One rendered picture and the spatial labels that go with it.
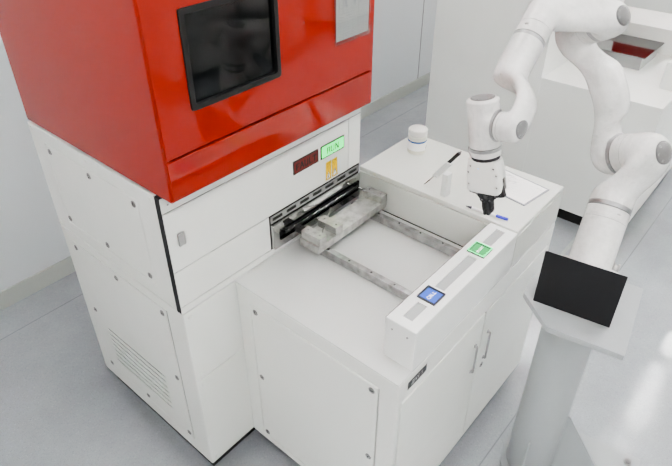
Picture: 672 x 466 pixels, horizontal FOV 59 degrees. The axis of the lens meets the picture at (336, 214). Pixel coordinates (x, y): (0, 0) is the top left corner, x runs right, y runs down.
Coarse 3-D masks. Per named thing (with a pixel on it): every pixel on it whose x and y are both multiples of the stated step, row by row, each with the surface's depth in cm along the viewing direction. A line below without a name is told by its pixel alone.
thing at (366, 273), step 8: (328, 248) 193; (328, 256) 193; (336, 256) 190; (344, 256) 190; (344, 264) 189; (352, 264) 187; (360, 264) 187; (360, 272) 186; (368, 272) 183; (368, 280) 185; (376, 280) 182; (384, 280) 180; (384, 288) 181; (392, 288) 179; (400, 288) 177; (400, 296) 178
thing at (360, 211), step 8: (360, 200) 211; (368, 200) 211; (352, 208) 207; (360, 208) 207; (368, 208) 207; (376, 208) 208; (336, 216) 203; (344, 216) 203; (352, 216) 203; (360, 216) 203; (368, 216) 206; (344, 224) 199; (352, 224) 200; (360, 224) 204; (328, 232) 196; (344, 232) 197; (304, 240) 192; (328, 240) 192; (336, 240) 195; (312, 248) 191; (320, 248) 190
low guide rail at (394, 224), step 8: (376, 216) 210; (384, 216) 208; (384, 224) 209; (392, 224) 206; (400, 224) 204; (400, 232) 205; (408, 232) 203; (416, 232) 201; (424, 240) 199; (432, 240) 197; (440, 240) 197; (440, 248) 196; (448, 248) 194; (456, 248) 193
